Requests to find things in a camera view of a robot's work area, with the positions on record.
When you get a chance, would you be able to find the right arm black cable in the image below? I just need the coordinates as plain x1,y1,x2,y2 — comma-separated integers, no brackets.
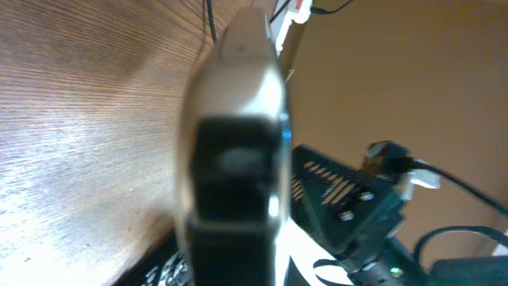
392,157,508,263

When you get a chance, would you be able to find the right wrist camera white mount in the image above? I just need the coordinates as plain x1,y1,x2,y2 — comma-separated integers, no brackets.
363,141,441,199

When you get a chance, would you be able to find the white power strip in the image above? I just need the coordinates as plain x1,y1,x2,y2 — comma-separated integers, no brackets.
269,0,314,56

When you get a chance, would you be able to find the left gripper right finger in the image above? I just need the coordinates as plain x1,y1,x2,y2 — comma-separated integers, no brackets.
186,117,282,285

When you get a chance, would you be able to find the black smartphone with white circles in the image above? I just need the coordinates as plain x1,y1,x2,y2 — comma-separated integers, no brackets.
175,7,292,285

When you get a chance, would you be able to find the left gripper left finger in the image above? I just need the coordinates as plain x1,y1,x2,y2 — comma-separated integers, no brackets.
118,234,191,286

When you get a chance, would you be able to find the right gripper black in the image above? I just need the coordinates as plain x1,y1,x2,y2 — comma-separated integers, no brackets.
292,145,404,270

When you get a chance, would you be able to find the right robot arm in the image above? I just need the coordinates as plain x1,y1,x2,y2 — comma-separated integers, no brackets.
291,141,507,285

